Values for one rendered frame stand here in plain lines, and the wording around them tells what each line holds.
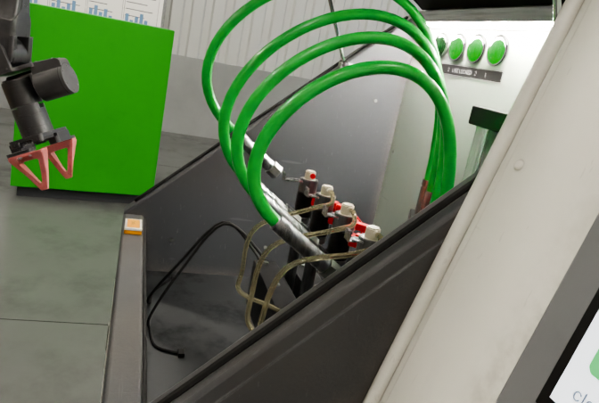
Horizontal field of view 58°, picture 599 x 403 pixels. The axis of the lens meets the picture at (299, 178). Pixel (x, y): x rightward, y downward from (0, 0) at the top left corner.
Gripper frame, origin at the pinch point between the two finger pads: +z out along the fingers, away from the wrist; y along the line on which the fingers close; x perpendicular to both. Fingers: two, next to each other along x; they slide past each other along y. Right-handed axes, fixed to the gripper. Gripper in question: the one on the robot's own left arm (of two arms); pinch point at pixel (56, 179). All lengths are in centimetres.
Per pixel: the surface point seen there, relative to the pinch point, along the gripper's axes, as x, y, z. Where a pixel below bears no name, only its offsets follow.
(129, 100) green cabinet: 82, 277, -17
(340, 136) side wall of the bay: -54, 15, 9
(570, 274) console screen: -67, -66, 9
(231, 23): -45, -25, -16
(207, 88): -39.0, -25.1, -8.3
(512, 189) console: -67, -57, 6
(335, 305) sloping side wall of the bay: -50, -55, 13
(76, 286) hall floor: 91, 145, 65
